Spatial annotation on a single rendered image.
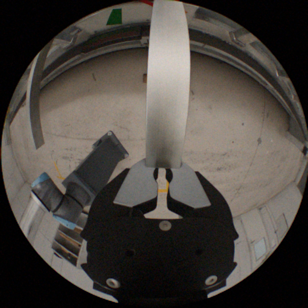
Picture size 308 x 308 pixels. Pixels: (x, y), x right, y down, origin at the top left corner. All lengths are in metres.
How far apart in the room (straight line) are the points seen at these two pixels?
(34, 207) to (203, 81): 1.39
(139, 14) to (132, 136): 0.97
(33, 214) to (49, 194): 0.17
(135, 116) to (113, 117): 0.21
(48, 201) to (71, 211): 0.14
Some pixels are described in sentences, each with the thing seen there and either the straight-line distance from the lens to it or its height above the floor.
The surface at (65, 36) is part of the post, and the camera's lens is 0.41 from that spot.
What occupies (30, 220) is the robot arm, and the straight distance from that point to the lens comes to 0.61.
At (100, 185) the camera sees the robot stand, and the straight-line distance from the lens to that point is 0.75.
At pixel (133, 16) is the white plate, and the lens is 0.31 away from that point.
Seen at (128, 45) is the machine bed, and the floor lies 0.16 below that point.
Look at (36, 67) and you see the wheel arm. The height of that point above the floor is 0.84.
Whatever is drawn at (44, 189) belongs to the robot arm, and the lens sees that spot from 0.60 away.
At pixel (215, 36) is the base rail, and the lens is 0.36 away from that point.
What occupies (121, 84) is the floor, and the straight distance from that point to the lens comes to 1.00.
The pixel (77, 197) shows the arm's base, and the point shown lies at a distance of 0.68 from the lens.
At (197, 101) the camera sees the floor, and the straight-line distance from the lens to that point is 0.99.
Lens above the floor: 0.94
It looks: 61 degrees down
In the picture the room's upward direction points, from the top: 175 degrees counter-clockwise
